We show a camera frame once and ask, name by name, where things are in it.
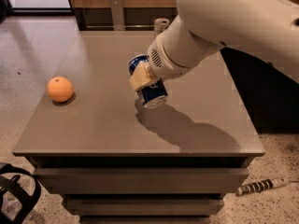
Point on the grey drawer cabinet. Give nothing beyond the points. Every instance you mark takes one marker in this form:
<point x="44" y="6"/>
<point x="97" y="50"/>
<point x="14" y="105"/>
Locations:
<point x="114" y="161"/>

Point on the orange fruit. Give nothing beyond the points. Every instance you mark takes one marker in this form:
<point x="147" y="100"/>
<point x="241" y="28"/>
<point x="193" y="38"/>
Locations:
<point x="60" y="89"/>

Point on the tall silver can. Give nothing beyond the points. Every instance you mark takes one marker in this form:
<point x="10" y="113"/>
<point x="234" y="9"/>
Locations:
<point x="160" y="25"/>

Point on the left metal bracket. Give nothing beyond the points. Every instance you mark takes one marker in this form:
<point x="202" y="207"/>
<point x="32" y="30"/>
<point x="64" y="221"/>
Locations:
<point x="117" y="12"/>

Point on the blue pepsi can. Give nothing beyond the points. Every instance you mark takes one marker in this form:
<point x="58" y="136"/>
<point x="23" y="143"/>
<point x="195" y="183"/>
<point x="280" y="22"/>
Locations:
<point x="153" y="95"/>

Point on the white power strip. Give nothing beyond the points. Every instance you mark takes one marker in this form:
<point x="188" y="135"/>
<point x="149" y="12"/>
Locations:
<point x="261" y="186"/>

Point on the metal rail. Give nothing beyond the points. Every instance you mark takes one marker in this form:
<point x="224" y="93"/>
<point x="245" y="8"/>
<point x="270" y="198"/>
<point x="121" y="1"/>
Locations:
<point x="120" y="26"/>

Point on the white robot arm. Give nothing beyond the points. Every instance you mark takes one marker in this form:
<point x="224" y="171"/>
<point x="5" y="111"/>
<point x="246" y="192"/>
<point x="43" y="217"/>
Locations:
<point x="266" y="29"/>

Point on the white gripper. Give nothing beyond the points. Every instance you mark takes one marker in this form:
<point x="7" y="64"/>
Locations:
<point x="161" y="63"/>

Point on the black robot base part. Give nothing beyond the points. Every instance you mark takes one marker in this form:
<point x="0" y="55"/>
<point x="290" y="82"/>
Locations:
<point x="9" y="177"/>

